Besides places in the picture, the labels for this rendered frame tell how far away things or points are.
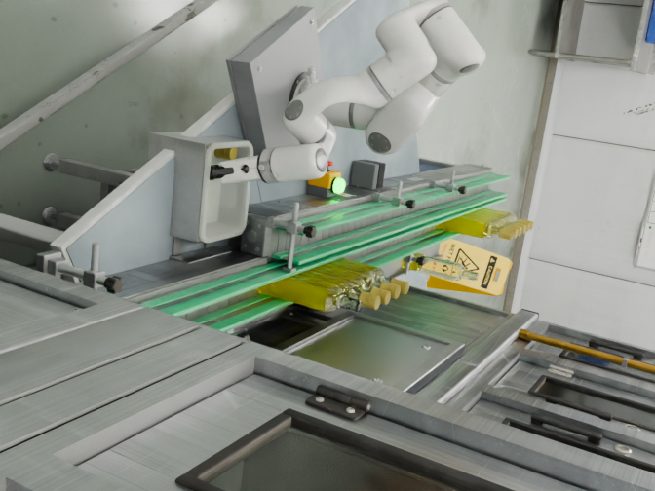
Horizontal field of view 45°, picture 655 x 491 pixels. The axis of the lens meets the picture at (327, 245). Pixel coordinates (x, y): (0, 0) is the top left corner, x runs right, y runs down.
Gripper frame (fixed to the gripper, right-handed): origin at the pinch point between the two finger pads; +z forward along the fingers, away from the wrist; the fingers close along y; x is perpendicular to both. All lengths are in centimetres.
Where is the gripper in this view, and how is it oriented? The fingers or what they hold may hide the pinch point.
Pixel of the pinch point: (211, 171)
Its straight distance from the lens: 181.5
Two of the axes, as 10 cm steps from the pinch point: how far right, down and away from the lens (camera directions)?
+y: 4.8, -1.6, 8.6
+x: -1.1, -9.9, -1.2
